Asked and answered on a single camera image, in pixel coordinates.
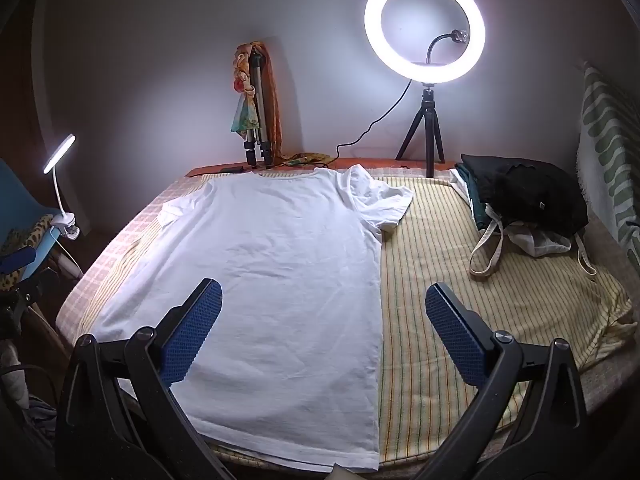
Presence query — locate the green white patterned cloth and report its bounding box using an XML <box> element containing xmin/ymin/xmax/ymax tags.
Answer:
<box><xmin>575</xmin><ymin>61</ymin><xmax>640</xmax><ymax>252</ymax></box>

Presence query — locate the white ring light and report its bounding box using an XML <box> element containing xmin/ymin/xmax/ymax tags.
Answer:
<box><xmin>364</xmin><ymin>0</ymin><xmax>487</xmax><ymax>84</ymax></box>

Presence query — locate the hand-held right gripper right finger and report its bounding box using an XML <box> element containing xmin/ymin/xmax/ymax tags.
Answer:
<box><xmin>415</xmin><ymin>282</ymin><xmax>588</xmax><ymax>480</ymax></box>

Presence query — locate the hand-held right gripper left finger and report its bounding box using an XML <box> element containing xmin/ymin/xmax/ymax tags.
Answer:
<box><xmin>55</xmin><ymin>277</ymin><xmax>236</xmax><ymax>480</ymax></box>

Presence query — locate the dark green cloth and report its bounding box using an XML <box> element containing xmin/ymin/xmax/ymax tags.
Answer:
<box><xmin>451</xmin><ymin>167</ymin><xmax>490</xmax><ymax>227</ymax></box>

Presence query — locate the colourful orange scarf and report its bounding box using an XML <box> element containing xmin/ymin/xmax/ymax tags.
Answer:
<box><xmin>229</xmin><ymin>40</ymin><xmax>332</xmax><ymax>167</ymax></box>

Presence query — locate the leopard print cloth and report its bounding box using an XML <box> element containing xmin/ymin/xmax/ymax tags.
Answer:
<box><xmin>0</xmin><ymin>214</ymin><xmax>54</xmax><ymax>292</ymax></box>

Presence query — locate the white lamp cable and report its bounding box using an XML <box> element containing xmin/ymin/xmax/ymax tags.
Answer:
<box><xmin>49</xmin><ymin>230</ymin><xmax>85</xmax><ymax>273</ymax></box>

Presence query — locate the folded silver tripod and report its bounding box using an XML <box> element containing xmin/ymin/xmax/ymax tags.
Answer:
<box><xmin>243</xmin><ymin>51</ymin><xmax>275</xmax><ymax>168</ymax></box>

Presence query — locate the pink checked blanket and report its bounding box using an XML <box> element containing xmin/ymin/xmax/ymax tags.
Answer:
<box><xmin>56</xmin><ymin>172</ymin><xmax>213</xmax><ymax>336</ymax></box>

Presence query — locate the white t-shirt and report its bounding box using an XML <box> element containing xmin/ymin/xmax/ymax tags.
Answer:
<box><xmin>92</xmin><ymin>164</ymin><xmax>415</xmax><ymax>473</ymax></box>

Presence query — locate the white clip lamp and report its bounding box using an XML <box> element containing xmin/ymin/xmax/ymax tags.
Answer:
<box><xmin>42</xmin><ymin>133</ymin><xmax>82</xmax><ymax>241</ymax></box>

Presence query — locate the black gooseneck phone holder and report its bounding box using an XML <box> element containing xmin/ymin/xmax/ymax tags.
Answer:
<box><xmin>425</xmin><ymin>27</ymin><xmax>472</xmax><ymax>67</ymax></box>

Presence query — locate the blue chair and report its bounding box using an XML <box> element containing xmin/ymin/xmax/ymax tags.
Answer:
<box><xmin>0</xmin><ymin>159</ymin><xmax>62</xmax><ymax>281</ymax></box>

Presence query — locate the white tote bag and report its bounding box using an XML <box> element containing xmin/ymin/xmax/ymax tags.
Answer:
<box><xmin>468</xmin><ymin>209</ymin><xmax>599</xmax><ymax>279</ymax></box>

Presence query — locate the black ring light cable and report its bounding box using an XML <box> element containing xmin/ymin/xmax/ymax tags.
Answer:
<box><xmin>336</xmin><ymin>79</ymin><xmax>415</xmax><ymax>162</ymax></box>

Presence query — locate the black ring light tripod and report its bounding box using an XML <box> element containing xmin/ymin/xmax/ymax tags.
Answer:
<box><xmin>395</xmin><ymin>82</ymin><xmax>446</xmax><ymax>179</ymax></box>

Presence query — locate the black clothes pile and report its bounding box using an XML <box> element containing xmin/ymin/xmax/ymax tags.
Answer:
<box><xmin>460</xmin><ymin>154</ymin><xmax>590</xmax><ymax>239</ymax></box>

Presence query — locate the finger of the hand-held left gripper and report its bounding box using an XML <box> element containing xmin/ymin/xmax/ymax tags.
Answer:
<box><xmin>0</xmin><ymin>246</ymin><xmax>37</xmax><ymax>274</ymax></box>

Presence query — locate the yellow striped blanket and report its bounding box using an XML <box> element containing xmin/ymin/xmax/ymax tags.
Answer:
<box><xmin>80</xmin><ymin>166</ymin><xmax>637</xmax><ymax>476</ymax></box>

